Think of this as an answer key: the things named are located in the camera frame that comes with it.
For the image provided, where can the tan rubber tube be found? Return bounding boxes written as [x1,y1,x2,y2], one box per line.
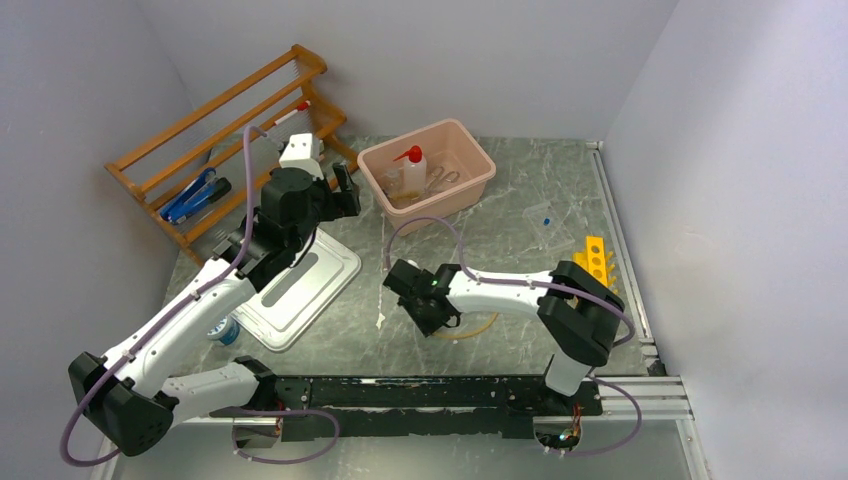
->
[432,313,499,342]

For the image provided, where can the clear glass beaker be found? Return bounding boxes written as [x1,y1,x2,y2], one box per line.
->
[381,168,403,198]

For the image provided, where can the brown test tube brush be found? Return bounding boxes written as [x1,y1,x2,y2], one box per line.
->
[389,191,424,204]

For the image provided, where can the white red-capped squeeze bottle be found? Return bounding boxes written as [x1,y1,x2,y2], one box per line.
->
[394,145,427,198]

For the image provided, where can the metal crucible tongs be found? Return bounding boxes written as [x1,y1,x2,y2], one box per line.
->
[424,166,460,196]

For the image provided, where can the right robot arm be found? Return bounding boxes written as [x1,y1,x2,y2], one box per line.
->
[383,259,633,414]

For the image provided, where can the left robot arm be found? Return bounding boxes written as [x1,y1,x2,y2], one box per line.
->
[59,160,361,467]

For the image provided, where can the pink plastic bin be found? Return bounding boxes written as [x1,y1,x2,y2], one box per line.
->
[357,119,496,235]

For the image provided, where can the blue stapler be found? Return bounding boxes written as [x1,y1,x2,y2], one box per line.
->
[159,167,232,225]

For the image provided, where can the wooden shelf rack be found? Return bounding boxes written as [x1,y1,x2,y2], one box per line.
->
[105,44,358,265]

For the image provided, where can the white tray lid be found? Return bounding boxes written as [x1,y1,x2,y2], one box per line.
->
[228,229,361,353]

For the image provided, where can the clear well plate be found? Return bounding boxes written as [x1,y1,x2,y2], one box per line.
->
[522,201,575,253]

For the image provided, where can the blue white tape roll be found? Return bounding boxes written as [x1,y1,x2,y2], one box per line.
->
[207,316,241,346]

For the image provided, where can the yellow test tube rack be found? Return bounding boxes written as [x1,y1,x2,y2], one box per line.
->
[571,236,618,294]

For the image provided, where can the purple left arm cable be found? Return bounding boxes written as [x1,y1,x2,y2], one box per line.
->
[59,124,270,468]

